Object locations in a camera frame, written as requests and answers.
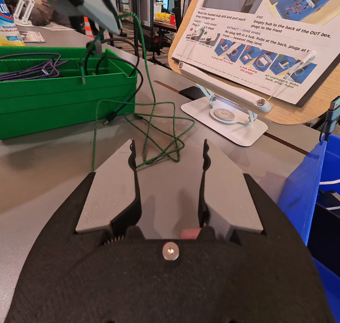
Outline green plastic bin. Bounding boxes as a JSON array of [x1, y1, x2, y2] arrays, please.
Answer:
[[0, 45, 138, 140]]

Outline purple braided cable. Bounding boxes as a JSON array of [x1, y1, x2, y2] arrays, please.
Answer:
[[0, 53, 70, 82]]

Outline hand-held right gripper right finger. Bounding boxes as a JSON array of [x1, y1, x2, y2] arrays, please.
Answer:
[[198, 139, 264, 236]]

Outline blue plastic bin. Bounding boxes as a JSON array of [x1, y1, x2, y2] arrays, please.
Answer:
[[277, 133, 340, 323]]

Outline orange traffic cone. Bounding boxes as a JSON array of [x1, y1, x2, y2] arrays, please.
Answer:
[[84, 16, 95, 39]]

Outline disinfecting wipes container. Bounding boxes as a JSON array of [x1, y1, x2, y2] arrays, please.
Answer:
[[0, 0, 26, 47]]

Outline printed leaflet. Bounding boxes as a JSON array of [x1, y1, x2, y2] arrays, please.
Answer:
[[20, 31, 46, 44]]

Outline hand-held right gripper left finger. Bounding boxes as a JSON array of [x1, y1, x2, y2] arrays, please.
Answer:
[[75, 139, 142, 235]]

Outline green braided usb cable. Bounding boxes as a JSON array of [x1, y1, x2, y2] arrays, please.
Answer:
[[79, 12, 196, 173]]

